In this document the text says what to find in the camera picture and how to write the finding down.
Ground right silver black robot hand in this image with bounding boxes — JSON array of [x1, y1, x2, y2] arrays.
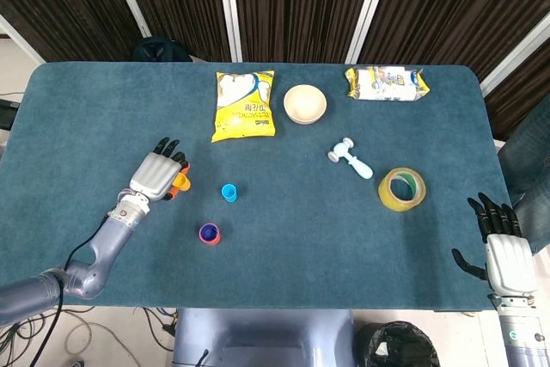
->
[[450, 192, 540, 297]]

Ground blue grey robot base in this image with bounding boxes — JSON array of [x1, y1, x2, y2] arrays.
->
[[171, 307, 358, 367]]

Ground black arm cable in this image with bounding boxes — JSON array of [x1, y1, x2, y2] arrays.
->
[[25, 211, 113, 367]]

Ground yellow packing tape roll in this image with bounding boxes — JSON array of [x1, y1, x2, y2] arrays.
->
[[377, 167, 427, 213]]

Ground blue upholstered chair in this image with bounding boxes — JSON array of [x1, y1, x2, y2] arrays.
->
[[497, 95, 550, 255]]

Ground black backpack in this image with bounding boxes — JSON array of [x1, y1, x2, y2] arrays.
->
[[131, 36, 193, 64]]

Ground black box device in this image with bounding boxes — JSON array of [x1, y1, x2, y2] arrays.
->
[[0, 99, 21, 132]]

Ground beige bowl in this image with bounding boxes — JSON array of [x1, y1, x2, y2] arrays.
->
[[283, 84, 328, 125]]

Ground teal table cloth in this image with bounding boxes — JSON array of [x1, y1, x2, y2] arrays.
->
[[0, 61, 513, 313]]

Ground black trash bin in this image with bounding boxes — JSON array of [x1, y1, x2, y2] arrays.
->
[[354, 320, 442, 367]]

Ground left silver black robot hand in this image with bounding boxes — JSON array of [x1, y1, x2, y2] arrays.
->
[[128, 137, 192, 203]]

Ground orange plastic cup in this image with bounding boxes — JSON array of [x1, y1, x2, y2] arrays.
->
[[198, 223, 223, 247]]

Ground yellow snack bag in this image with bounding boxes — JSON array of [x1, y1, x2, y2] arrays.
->
[[211, 69, 277, 144]]

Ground clear bread package yellow ends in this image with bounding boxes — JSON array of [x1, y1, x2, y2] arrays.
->
[[344, 64, 431, 103]]

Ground pale blue toy hammer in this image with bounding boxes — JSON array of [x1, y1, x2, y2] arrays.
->
[[327, 137, 374, 180]]

